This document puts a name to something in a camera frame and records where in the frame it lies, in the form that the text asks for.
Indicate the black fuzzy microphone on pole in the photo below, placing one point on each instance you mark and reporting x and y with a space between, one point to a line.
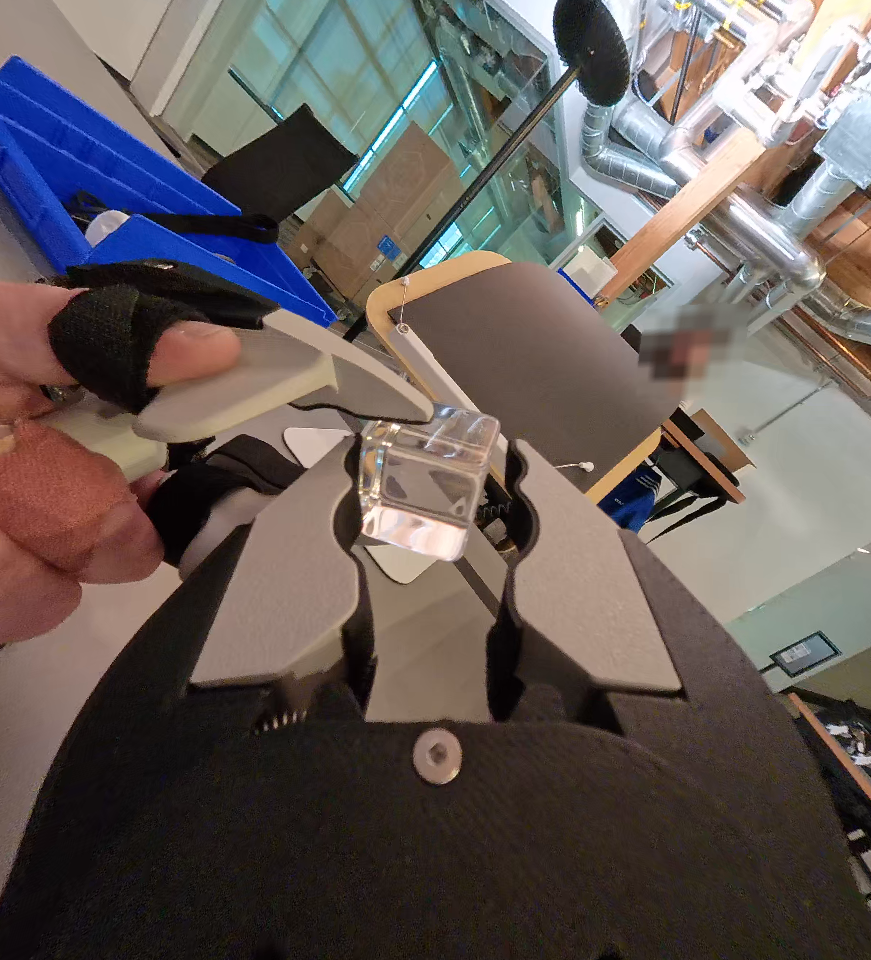
593 49

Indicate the wooden ceiling beam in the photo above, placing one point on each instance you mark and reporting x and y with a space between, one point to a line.
683 202

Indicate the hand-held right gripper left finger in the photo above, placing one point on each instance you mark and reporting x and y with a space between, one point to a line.
278 592

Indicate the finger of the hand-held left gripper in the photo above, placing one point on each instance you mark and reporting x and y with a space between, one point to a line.
240 401
353 371

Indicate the wooden table with black legs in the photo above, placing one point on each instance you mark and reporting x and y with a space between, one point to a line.
855 780

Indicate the framed wall sign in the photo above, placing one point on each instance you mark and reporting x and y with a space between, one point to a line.
804 654

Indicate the silver ventilation ducts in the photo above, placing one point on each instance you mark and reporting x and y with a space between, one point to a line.
765 150

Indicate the white flat base plate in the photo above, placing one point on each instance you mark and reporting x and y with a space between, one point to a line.
315 446
398 566

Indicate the person's left hand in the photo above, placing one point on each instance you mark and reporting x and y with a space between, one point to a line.
15 510

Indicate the cardboard boxes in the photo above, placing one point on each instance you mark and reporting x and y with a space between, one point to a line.
390 210

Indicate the black board with wooden edge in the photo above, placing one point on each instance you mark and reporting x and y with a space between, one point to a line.
540 360

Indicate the clear acrylic cube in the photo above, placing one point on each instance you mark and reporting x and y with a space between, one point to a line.
428 480

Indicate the small wooden desk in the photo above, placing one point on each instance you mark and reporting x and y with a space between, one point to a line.
709 454

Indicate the white bar on board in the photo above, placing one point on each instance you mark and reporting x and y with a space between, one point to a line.
414 367

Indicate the blue jacket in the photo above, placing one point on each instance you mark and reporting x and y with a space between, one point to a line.
634 495

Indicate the blue plastic bin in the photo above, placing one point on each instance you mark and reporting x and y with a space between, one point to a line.
105 165

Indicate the black cloth panel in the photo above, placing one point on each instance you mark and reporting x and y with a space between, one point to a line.
278 161

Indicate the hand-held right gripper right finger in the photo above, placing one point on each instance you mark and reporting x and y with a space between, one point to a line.
589 600

